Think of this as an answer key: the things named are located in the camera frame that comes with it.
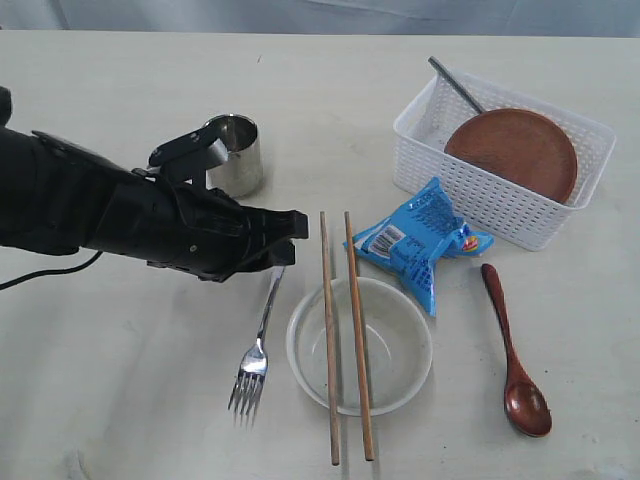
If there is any brown wooden plate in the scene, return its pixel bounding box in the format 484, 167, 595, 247
444, 108, 578, 204

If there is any white perforated plastic basket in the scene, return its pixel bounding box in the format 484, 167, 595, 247
393, 70, 616, 251

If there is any dark metal knife handle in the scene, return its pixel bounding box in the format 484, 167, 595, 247
428, 56, 485, 114

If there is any blue snack packet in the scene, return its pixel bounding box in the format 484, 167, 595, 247
343, 177, 494, 317

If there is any stainless steel cup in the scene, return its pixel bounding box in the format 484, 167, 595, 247
204, 113, 264, 198

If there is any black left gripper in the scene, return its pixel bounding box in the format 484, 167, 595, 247
99, 127, 309, 282

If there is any silver metal utensil handle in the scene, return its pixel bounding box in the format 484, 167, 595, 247
227, 266, 286, 417

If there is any pale green ceramic bowl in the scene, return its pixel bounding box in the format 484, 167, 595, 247
286, 277, 433, 417

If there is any white backdrop curtain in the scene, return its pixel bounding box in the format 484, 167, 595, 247
1, 0, 639, 38

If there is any wooden chopstick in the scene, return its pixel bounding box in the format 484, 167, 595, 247
344, 211, 375, 462
320, 211, 340, 466

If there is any brown wooden spoon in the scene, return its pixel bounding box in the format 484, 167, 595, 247
481, 263, 552, 438

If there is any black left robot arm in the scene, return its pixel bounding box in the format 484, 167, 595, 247
1, 88, 309, 282

